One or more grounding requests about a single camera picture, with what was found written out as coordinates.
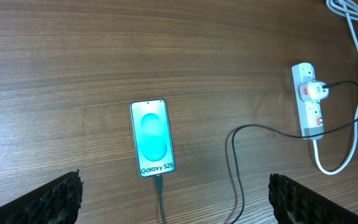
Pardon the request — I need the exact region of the white power strip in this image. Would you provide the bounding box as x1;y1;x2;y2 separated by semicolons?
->
291;62;324;140

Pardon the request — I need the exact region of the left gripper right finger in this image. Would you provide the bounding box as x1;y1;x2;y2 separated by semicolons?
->
268;174;358;224

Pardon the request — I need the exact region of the black USB charging cable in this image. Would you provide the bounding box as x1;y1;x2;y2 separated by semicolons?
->
154;80;358;224

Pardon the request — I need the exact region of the white power strip cord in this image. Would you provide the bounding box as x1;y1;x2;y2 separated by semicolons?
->
311;0;358;176

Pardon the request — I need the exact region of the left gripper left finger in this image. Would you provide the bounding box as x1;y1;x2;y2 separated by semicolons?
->
0;170;83;224

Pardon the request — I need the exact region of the Galaxy S25 smartphone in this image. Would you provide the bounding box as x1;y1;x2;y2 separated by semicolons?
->
130;99;175;177

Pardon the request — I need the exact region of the white charger plug adapter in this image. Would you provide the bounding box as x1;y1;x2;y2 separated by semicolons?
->
299;81;329;103

